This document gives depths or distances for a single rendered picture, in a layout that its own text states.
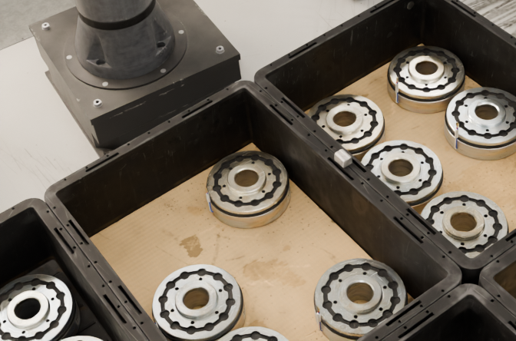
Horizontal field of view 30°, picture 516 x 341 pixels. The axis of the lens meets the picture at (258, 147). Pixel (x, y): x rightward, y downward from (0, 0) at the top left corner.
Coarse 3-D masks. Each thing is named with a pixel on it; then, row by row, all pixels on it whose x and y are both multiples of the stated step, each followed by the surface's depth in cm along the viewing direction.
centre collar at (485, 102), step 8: (472, 104) 123; (480, 104) 123; (488, 104) 123; (496, 104) 123; (472, 112) 122; (504, 112) 121; (472, 120) 121; (480, 120) 121; (488, 120) 121; (496, 120) 121
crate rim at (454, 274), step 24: (216, 96) 119; (264, 96) 119; (168, 120) 117; (288, 120) 116; (144, 144) 115; (312, 144) 112; (96, 168) 113; (336, 168) 109; (48, 192) 111; (360, 192) 107; (384, 216) 104; (96, 264) 103; (456, 264) 99; (120, 288) 103; (432, 288) 97; (144, 312) 99; (408, 312) 95; (384, 336) 94
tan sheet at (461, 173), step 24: (384, 72) 134; (384, 96) 131; (408, 120) 127; (432, 120) 127; (432, 144) 124; (456, 168) 121; (480, 168) 120; (504, 168) 120; (480, 192) 118; (504, 192) 117
